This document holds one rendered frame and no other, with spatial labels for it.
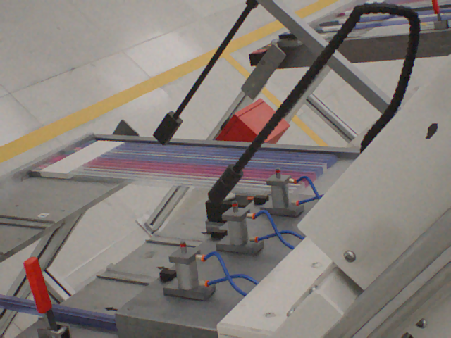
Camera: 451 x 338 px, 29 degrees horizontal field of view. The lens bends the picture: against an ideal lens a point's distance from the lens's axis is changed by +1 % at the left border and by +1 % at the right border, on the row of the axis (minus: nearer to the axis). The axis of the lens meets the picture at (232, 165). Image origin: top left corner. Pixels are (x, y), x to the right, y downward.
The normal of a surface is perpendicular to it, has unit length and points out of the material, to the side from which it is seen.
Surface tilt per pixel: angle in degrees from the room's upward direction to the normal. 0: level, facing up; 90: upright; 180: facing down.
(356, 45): 90
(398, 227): 90
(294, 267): 42
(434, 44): 90
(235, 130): 90
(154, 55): 0
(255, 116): 0
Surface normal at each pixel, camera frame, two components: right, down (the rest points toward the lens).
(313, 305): -0.48, 0.33
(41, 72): 0.50, -0.65
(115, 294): -0.11, -0.94
